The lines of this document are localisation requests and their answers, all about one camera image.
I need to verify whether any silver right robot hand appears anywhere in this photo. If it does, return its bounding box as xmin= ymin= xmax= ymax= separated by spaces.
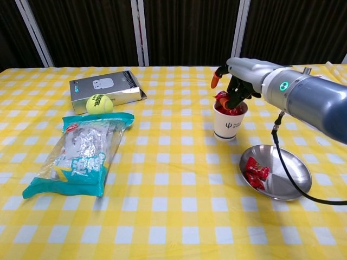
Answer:
xmin=210 ymin=56 xmax=281 ymax=110

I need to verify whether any white paper cup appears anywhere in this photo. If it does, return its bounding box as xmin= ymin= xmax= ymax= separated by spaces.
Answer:
xmin=213 ymin=101 xmax=249 ymax=142

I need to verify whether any silver metal plate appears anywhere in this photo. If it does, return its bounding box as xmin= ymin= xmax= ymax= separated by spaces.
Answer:
xmin=239 ymin=145 xmax=312 ymax=201

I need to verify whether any black ribbed partition panel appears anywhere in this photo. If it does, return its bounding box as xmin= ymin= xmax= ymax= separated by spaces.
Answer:
xmin=143 ymin=0 xmax=241 ymax=67
xmin=0 ymin=0 xmax=46 ymax=73
xmin=238 ymin=0 xmax=347 ymax=67
xmin=27 ymin=0 xmax=140 ymax=68

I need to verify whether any yellow white checkered tablecloth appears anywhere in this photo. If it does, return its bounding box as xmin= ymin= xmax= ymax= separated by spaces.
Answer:
xmin=0 ymin=63 xmax=347 ymax=260

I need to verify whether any silver earbuds box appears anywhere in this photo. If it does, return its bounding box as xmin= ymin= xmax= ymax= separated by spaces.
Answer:
xmin=69 ymin=70 xmax=149 ymax=115

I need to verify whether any yellow tennis ball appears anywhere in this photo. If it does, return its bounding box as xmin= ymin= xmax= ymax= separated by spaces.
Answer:
xmin=86 ymin=93 xmax=114 ymax=115

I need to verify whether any teal clear snack bag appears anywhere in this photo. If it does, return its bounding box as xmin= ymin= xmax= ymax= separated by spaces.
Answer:
xmin=22 ymin=112 xmax=136 ymax=200

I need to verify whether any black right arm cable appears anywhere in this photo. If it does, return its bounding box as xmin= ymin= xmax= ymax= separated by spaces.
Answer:
xmin=272 ymin=110 xmax=347 ymax=205

